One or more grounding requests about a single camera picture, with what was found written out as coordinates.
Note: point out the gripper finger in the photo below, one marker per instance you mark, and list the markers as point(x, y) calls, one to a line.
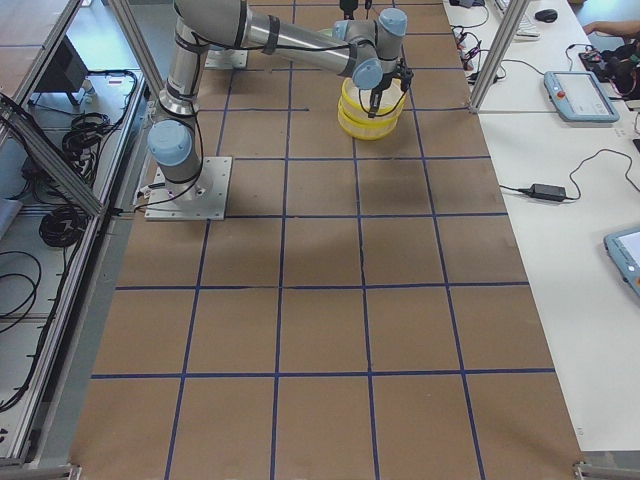
point(374, 104)

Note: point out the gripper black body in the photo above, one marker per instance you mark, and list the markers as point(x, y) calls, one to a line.
point(377, 94)
point(349, 6)

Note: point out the yellow steamer layer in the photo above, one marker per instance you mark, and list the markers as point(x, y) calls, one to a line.
point(357, 103)
point(368, 130)

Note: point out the person's hand at desk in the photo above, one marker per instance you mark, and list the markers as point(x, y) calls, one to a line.
point(602, 28)

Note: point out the black computer mouse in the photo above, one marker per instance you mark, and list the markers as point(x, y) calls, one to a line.
point(546, 15)

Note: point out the teach pendant tablet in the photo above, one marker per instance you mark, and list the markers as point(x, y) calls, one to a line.
point(578, 97)
point(623, 249)

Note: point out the black power brick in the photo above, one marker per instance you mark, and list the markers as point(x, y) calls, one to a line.
point(547, 192)

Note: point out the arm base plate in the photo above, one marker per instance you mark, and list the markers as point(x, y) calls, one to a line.
point(206, 200)
point(226, 59)

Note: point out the right aluminium frame post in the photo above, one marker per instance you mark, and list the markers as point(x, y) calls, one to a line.
point(500, 44)

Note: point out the aluminium frame rail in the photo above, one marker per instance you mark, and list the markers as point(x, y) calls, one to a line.
point(76, 79)

